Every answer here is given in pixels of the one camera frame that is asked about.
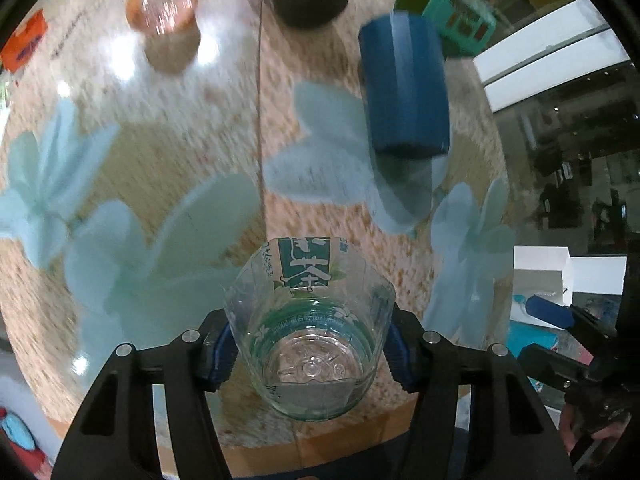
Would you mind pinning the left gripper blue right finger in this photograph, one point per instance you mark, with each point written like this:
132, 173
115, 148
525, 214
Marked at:
427, 364

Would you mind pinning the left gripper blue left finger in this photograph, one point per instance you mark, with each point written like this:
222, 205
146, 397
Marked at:
193, 364

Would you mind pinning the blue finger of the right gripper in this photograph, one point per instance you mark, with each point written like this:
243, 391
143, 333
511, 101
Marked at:
563, 317
552, 368

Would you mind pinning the clear cut bottle cup green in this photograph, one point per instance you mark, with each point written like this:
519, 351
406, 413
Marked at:
310, 316

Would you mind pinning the dark blue plastic cup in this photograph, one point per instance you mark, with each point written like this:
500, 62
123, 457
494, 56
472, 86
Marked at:
404, 86

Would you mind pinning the person right hand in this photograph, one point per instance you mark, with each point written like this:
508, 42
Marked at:
571, 429

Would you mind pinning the teal printed paper box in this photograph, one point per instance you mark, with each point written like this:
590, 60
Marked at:
463, 26

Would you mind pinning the orange snack bag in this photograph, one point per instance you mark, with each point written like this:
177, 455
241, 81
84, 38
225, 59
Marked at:
23, 42

